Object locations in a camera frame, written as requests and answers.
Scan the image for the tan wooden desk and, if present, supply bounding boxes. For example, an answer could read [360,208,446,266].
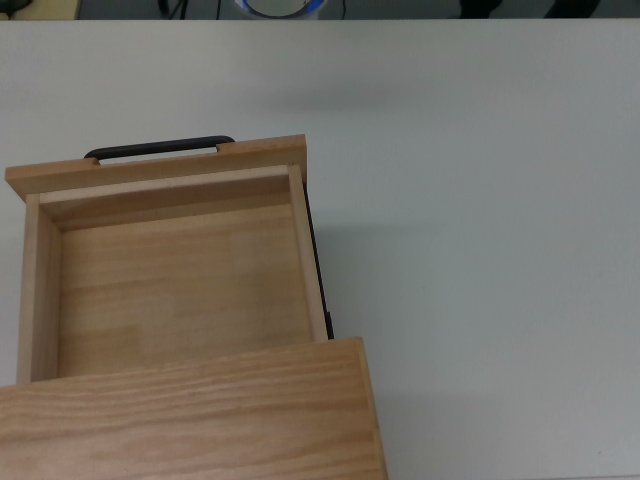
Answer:
[0,0,81,21]

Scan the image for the light wooden drawer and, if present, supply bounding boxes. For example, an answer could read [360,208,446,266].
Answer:
[4,133,329,386]

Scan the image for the light wooden cabinet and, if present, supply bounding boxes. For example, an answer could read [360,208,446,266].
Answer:
[0,337,389,480]

